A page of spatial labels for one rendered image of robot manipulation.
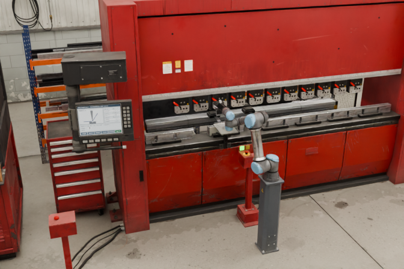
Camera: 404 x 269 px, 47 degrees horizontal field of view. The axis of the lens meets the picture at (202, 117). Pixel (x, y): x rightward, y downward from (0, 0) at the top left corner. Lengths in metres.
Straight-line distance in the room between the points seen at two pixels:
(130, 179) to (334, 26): 2.59
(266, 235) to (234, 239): 0.41
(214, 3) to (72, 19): 4.45
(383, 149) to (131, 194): 3.00
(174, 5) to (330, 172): 2.68
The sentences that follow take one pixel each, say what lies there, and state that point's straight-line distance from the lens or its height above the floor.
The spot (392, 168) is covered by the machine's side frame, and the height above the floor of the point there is 0.18.
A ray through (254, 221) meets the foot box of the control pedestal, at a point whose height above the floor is 0.01.
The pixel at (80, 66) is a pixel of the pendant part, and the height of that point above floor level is 1.90.
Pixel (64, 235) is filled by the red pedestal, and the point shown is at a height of 0.69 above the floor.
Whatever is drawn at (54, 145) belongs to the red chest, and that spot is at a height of 0.94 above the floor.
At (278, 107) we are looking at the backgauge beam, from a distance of 5.34.
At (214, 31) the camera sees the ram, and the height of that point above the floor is 1.97.
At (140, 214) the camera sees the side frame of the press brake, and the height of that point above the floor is 0.21.
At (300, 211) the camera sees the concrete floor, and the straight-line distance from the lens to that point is 5.27.
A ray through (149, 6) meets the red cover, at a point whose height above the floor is 2.25.
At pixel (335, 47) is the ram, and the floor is 1.71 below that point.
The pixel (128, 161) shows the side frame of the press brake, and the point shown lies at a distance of 4.47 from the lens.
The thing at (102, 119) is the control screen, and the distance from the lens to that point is 3.83.
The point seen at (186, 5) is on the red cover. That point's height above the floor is 2.23.
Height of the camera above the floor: 2.90
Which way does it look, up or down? 23 degrees down
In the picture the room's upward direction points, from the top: straight up
